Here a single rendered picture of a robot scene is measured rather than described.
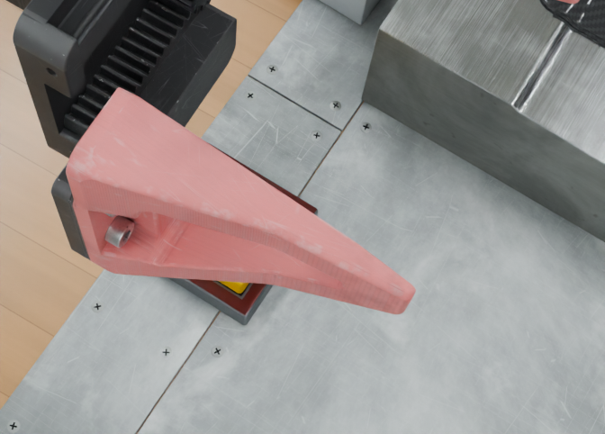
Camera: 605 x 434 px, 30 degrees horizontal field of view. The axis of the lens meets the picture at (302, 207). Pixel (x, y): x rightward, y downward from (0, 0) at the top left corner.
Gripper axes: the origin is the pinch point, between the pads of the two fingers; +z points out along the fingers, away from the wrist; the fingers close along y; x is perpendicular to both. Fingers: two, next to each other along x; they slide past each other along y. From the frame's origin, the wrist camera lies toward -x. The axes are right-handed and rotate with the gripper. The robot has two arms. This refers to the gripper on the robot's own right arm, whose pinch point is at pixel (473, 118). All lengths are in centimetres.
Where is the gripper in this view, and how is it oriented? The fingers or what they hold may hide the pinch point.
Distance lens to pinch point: 27.5
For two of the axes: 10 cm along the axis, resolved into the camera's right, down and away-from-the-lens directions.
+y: 5.0, -8.0, 3.4
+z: 8.6, 4.9, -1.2
